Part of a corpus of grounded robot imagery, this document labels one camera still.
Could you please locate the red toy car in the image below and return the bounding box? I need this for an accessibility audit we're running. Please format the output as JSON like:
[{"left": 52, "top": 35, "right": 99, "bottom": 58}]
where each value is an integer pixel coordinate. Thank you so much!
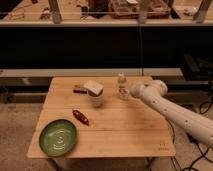
[{"left": 72, "top": 110, "right": 89, "bottom": 125}]

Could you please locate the wooden folding table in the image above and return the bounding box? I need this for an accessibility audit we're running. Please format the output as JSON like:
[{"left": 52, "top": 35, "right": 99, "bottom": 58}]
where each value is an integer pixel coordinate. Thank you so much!
[{"left": 26, "top": 76, "right": 177, "bottom": 171}]

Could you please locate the small red brown box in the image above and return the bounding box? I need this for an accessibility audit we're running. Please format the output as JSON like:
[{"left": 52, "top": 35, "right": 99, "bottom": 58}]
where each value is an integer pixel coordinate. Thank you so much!
[{"left": 73, "top": 85, "right": 87, "bottom": 94}]

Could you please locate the small clear plastic bottle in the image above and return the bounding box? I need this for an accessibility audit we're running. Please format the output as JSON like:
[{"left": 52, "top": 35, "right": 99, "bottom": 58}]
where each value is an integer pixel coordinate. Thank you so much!
[{"left": 117, "top": 72, "right": 129, "bottom": 100}]

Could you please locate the white paper cup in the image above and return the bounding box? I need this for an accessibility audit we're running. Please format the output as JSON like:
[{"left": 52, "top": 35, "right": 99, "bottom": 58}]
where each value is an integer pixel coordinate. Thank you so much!
[{"left": 88, "top": 91, "right": 103, "bottom": 107}]

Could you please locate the black floor cable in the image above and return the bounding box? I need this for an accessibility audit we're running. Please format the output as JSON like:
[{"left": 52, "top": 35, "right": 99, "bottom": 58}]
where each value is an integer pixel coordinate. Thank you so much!
[{"left": 165, "top": 99, "right": 213, "bottom": 171}]

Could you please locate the wooden shelf rack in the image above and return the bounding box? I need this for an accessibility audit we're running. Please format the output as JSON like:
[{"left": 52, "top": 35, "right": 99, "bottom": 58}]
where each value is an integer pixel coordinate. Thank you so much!
[{"left": 0, "top": 0, "right": 213, "bottom": 27}]

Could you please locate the green ceramic bowl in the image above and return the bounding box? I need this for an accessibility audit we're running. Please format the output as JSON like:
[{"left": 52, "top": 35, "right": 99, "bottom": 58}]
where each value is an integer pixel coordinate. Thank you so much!
[{"left": 39, "top": 119, "right": 77, "bottom": 157}]

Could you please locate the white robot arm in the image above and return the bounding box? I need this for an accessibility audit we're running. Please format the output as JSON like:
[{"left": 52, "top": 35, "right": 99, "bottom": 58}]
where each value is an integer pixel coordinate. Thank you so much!
[{"left": 130, "top": 80, "right": 213, "bottom": 148}]

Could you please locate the brown tray on shelf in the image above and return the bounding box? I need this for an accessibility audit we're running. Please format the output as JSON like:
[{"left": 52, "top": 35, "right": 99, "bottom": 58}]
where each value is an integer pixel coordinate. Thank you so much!
[{"left": 108, "top": 0, "right": 170, "bottom": 19}]

